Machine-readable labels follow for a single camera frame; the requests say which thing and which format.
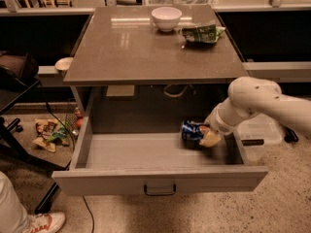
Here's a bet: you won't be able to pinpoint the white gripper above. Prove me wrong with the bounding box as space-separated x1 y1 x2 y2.
199 109 233 148

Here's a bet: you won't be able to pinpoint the blue pepsi can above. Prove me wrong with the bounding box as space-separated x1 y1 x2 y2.
181 120 210 142

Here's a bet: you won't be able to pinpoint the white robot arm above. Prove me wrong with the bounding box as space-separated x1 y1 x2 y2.
199 77 311 148

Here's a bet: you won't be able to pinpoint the grey open top drawer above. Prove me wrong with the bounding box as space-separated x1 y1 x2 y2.
52 84 269 197

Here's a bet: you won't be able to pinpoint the clear plastic storage bin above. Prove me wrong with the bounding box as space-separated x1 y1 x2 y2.
234 115 283 162

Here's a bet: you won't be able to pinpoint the grey cabinet with countertop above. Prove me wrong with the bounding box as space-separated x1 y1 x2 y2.
64 6 246 133

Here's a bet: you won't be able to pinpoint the green chip bag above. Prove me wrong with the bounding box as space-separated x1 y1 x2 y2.
179 24 225 44

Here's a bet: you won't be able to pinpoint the white ceramic bowl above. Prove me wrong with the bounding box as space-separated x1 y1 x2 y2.
152 7 182 32

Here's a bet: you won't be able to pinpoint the red apple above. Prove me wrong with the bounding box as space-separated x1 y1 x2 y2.
76 118 84 129

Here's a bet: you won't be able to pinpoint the snack bags on floor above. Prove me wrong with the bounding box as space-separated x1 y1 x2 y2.
33 119 70 152

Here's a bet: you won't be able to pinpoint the white and orange sneaker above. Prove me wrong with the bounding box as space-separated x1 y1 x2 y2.
21 212 66 233

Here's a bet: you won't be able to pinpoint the white trouser leg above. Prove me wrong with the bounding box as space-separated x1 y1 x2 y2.
0 172 30 233

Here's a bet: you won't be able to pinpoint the black drawer handle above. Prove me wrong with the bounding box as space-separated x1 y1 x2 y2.
143 184 177 197

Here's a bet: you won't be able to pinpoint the black cable on floor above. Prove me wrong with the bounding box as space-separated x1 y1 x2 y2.
82 195 95 233

